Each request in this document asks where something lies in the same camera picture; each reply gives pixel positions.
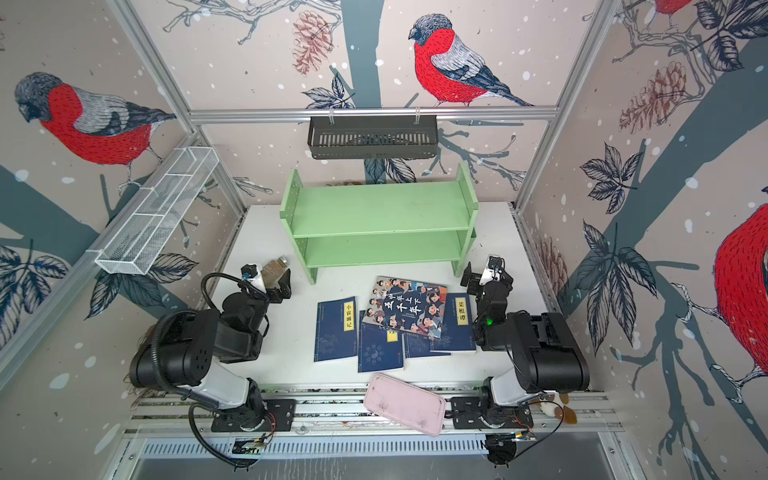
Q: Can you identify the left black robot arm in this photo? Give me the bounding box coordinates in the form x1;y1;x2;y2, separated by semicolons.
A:
129;257;292;423

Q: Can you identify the small brown bottle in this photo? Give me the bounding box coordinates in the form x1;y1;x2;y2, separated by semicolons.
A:
261;256;289;288

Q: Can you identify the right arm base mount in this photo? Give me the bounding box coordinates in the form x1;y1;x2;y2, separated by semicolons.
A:
447;396;534;430

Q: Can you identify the colourful illustrated history book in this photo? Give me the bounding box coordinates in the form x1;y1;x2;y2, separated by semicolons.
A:
362;276;448;340

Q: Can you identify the green wooden two-tier shelf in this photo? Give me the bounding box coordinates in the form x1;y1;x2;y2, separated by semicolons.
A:
279;164;479;283

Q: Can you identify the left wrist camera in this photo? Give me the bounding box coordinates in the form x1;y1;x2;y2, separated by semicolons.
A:
241;264;266;293

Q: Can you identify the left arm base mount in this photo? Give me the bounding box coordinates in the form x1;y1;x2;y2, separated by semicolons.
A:
211;399;297;433

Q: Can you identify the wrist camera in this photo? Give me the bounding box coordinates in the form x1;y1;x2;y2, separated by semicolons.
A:
481;255;505;284
241;264;266;293

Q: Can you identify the plush toy brown white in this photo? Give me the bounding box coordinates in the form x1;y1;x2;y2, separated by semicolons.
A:
536;393;578;425

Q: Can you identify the white mesh wall tray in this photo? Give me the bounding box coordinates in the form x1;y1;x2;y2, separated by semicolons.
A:
95;146;219;275

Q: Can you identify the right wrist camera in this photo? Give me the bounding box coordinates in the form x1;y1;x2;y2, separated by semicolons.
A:
481;255;505;284

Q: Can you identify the blue book centre yellow label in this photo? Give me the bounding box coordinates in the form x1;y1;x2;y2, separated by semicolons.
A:
357;311;404;373

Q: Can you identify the pink plastic case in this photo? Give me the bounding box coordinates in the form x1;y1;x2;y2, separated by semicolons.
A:
363;373;446;437

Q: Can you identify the blue book left yellow label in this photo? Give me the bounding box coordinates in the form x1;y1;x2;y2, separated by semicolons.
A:
314;297;357;362

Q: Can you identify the blue book right yellow label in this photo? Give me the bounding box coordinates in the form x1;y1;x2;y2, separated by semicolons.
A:
430;293;476;354

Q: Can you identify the blue book plain cover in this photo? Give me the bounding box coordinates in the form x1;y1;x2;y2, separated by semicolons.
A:
403;333;449;359

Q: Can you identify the black hanging wire basket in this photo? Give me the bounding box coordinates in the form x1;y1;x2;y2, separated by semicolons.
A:
307;115;439;160

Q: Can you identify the blue book yellow label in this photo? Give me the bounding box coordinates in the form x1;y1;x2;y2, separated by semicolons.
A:
430;293;476;354
314;297;357;362
357;311;404;373

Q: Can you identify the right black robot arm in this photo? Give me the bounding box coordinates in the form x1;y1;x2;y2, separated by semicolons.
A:
460;256;590;415

